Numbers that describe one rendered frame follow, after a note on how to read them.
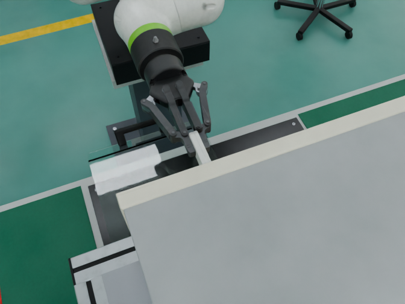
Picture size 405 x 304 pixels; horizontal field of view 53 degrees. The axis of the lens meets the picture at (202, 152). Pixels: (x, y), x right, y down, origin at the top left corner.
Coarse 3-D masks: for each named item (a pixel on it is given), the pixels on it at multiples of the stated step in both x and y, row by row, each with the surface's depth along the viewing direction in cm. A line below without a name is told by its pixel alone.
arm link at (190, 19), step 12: (180, 0) 80; (192, 0) 80; (204, 0) 80; (216, 0) 81; (180, 12) 80; (192, 12) 81; (204, 12) 81; (216, 12) 83; (180, 24) 82; (192, 24) 83; (204, 24) 85
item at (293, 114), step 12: (372, 84) 131; (384, 84) 131; (348, 96) 129; (300, 108) 126; (312, 108) 126; (264, 120) 124; (276, 120) 124; (300, 120) 124; (228, 132) 121; (240, 132) 121; (84, 180) 113; (48, 192) 111; (84, 192) 111; (12, 204) 109; (96, 228) 105; (96, 240) 104
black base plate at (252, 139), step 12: (288, 120) 121; (252, 132) 119; (264, 132) 119; (276, 132) 119; (288, 132) 119; (216, 144) 116; (228, 144) 116; (240, 144) 116; (252, 144) 116; (96, 192) 108; (96, 204) 106; (96, 216) 105; (108, 240) 101
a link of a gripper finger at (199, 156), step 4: (192, 132) 67; (192, 136) 67; (192, 140) 66; (196, 144) 66; (196, 148) 65; (200, 148) 66; (196, 152) 66; (200, 152) 65; (196, 156) 67; (200, 156) 65; (200, 160) 65; (204, 160) 64; (200, 164) 66
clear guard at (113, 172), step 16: (176, 128) 87; (128, 144) 84; (144, 144) 81; (160, 144) 81; (176, 144) 81; (96, 160) 79; (112, 160) 79; (128, 160) 79; (144, 160) 79; (160, 160) 79; (176, 160) 79; (192, 160) 79; (96, 176) 77; (112, 176) 77; (128, 176) 77; (144, 176) 77; (160, 176) 77; (112, 192) 76; (112, 208) 74; (112, 224) 72; (112, 240) 71
